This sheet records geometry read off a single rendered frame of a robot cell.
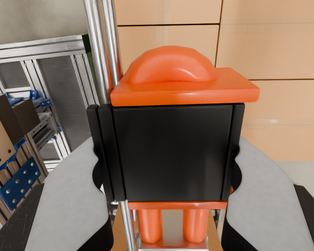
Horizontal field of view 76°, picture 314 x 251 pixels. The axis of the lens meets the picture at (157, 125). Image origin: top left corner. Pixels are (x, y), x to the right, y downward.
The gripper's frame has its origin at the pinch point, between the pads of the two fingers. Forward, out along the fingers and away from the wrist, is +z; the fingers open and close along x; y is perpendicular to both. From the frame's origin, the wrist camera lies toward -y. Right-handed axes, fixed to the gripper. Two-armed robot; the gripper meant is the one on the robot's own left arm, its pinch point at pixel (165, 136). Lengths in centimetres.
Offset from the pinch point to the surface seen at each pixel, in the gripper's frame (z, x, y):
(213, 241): 33, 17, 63
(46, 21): 122, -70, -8
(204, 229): -0.3, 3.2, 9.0
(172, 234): 0.3, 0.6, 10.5
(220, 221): 63, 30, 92
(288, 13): 68, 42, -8
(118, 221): 42, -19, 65
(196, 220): -0.5, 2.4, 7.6
